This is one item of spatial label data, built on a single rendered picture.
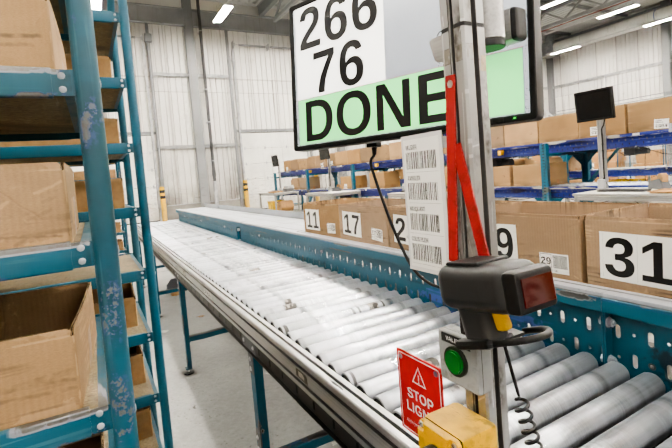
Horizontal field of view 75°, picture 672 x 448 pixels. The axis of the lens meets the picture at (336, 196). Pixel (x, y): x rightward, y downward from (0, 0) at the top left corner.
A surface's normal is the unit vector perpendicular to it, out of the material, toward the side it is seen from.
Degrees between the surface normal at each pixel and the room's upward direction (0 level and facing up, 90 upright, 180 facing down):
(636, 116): 89
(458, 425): 0
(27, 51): 90
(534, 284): 82
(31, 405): 91
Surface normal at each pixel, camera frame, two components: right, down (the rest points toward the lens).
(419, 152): -0.87, 0.10
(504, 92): -0.65, 0.02
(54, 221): 0.49, 0.00
